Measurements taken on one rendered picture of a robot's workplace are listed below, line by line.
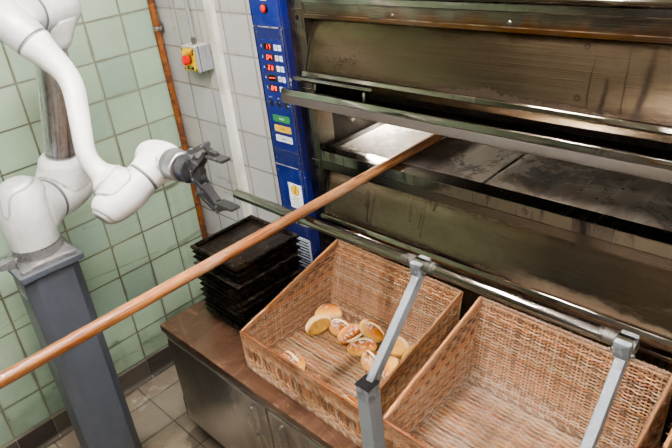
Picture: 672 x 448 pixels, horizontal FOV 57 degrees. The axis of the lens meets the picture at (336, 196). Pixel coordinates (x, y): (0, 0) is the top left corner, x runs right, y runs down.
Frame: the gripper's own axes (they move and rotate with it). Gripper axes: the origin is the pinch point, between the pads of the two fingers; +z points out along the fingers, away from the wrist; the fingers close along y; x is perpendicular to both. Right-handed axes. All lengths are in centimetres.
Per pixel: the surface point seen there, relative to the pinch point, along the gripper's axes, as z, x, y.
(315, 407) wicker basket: 14, -5, 72
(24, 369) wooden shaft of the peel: 8, 60, 14
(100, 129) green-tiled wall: -114, -19, 12
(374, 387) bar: 48, 3, 39
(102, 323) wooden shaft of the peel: 7.4, 42.8, 13.9
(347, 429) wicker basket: 28, -5, 72
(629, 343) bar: 95, -18, 16
